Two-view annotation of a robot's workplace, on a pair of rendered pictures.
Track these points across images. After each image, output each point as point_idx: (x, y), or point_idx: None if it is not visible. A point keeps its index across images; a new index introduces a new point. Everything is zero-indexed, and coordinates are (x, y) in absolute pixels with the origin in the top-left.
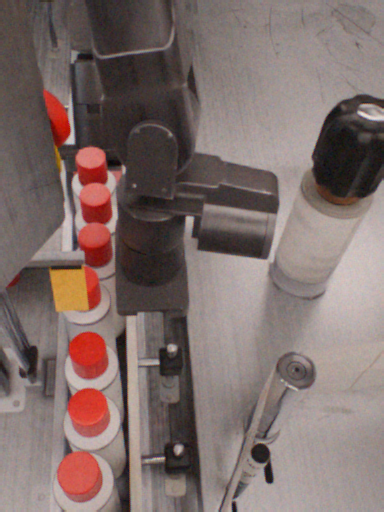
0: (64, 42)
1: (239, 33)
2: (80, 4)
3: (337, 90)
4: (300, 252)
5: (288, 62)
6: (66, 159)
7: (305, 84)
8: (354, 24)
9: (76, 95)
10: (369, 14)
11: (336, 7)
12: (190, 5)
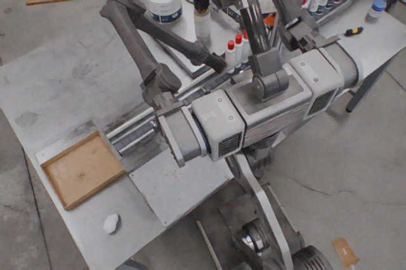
0: (155, 140)
1: (113, 96)
2: (203, 49)
3: (125, 61)
4: (210, 23)
5: (119, 77)
6: (226, 62)
7: (127, 69)
8: (84, 70)
9: (214, 59)
10: (75, 68)
11: (77, 78)
12: (106, 118)
